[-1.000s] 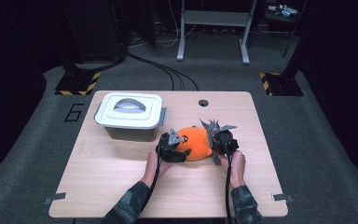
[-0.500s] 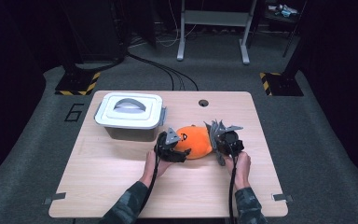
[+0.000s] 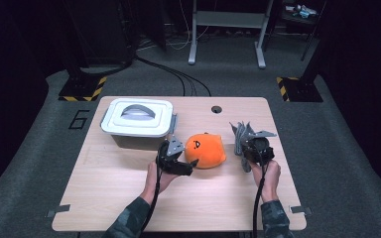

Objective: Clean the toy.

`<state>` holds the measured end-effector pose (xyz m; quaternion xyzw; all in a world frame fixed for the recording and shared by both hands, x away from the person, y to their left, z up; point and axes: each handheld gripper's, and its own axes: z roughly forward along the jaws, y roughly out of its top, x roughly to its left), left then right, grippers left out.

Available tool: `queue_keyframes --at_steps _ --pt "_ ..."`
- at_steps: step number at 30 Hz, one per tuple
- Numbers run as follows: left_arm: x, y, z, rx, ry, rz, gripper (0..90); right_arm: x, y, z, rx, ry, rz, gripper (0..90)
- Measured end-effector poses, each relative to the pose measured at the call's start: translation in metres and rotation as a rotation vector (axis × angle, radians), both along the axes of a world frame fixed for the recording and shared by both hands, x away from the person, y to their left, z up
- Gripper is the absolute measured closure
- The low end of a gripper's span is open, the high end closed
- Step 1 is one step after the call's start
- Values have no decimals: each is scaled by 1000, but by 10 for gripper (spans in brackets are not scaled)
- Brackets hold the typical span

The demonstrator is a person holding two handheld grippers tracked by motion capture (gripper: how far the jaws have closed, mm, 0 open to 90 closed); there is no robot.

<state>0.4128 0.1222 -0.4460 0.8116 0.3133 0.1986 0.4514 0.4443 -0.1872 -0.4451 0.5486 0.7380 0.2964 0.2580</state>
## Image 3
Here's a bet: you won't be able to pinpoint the dark curtain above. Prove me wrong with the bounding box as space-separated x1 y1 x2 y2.
311 0 381 199
0 0 67 189

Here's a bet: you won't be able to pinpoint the grey cloth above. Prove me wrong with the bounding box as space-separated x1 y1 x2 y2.
229 120 257 174

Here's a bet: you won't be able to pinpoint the hand-held gripper black cable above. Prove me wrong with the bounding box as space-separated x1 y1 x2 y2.
140 155 163 238
251 155 267 238

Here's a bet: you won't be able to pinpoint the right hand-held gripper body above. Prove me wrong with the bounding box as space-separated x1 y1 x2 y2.
241 130 278 165

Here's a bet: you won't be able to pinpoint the white floor cable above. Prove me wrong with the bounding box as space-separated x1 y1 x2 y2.
138 0 210 52

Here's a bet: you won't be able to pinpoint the white metal desk frame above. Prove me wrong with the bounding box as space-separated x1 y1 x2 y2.
188 0 275 69

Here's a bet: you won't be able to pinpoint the orange plush toy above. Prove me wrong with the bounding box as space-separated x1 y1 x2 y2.
184 132 227 170

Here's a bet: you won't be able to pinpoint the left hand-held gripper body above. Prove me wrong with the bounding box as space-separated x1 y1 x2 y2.
157 138 186 173

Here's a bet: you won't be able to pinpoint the right hand-held gripper black cable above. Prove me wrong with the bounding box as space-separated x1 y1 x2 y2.
251 155 267 238

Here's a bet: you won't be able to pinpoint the person's left hand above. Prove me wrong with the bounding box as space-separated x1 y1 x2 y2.
141 162 180 206

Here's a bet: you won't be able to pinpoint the black cabinet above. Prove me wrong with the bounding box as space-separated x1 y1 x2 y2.
63 0 137 67

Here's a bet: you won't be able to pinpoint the black shelf stand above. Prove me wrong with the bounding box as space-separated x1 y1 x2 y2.
277 0 328 62

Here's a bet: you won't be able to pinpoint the left hand-held gripper black cable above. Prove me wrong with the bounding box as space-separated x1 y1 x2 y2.
140 155 163 238

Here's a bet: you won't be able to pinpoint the person's right hand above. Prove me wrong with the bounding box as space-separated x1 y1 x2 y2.
249 159 282 203

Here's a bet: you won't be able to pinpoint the black floor cable bundle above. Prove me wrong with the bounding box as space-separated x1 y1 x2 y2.
134 55 212 97

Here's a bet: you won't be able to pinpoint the clear plastic storage box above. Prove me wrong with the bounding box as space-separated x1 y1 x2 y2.
110 132 172 152

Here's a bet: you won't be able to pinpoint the white lid with grey handle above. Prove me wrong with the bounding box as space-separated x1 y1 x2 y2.
99 97 179 139

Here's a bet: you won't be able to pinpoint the blue white small clutter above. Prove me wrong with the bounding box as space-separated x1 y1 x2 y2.
284 3 318 20

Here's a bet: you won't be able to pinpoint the grey tape strip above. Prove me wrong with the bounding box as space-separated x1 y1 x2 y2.
289 205 313 216
45 203 71 218

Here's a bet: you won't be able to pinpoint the black stand base hazard stripes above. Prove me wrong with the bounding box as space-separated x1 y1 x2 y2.
58 75 108 102
276 76 324 103

